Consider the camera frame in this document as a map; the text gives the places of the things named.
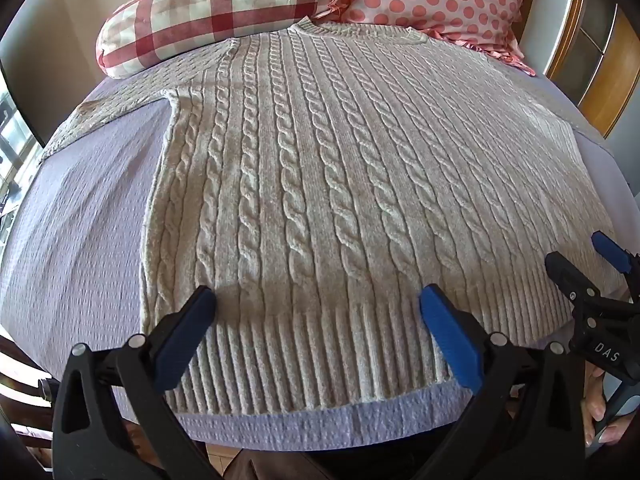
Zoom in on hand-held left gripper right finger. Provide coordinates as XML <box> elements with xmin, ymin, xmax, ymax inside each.
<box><xmin>419</xmin><ymin>283</ymin><xmax>589</xmax><ymax>480</ymax></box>

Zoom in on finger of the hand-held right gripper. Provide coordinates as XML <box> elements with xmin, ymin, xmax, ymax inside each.
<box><xmin>544</xmin><ymin>251</ymin><xmax>603</xmax><ymax>312</ymax></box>
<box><xmin>591</xmin><ymin>230</ymin><xmax>640</xmax><ymax>302</ymax></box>

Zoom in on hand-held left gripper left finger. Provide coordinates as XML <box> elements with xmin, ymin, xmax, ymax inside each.
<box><xmin>52</xmin><ymin>285</ymin><xmax>224</xmax><ymax>480</ymax></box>

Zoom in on cream cable knit sweater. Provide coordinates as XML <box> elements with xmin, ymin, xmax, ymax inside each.
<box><xmin>38</xmin><ymin>17</ymin><xmax>629</xmax><ymax>417</ymax></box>

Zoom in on person's right hand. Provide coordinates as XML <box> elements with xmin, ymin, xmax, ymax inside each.
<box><xmin>584</xmin><ymin>363</ymin><xmax>635</xmax><ymax>445</ymax></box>

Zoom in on lavender textured bed sheet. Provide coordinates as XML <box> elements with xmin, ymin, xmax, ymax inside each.
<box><xmin>0</xmin><ymin>30</ymin><xmax>640</xmax><ymax>452</ymax></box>

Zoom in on person's brown pants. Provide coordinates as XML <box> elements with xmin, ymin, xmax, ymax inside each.
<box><xmin>220</xmin><ymin>451</ymin><xmax>431</xmax><ymax>480</ymax></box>

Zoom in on dark wooden chair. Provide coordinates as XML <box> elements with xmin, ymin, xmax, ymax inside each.
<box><xmin>0</xmin><ymin>332</ymin><xmax>66</xmax><ymax>442</ymax></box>

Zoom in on wooden framed glass door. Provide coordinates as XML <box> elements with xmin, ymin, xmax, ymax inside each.
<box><xmin>520</xmin><ymin>0</ymin><xmax>640</xmax><ymax>139</ymax></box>

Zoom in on pink polka dot pillow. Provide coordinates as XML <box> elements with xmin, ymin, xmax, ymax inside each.
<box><xmin>320</xmin><ymin>0</ymin><xmax>543</xmax><ymax>77</ymax></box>

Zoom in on red plaid pillow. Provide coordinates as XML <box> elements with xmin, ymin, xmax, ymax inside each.
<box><xmin>96</xmin><ymin>0</ymin><xmax>346</xmax><ymax>80</ymax></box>

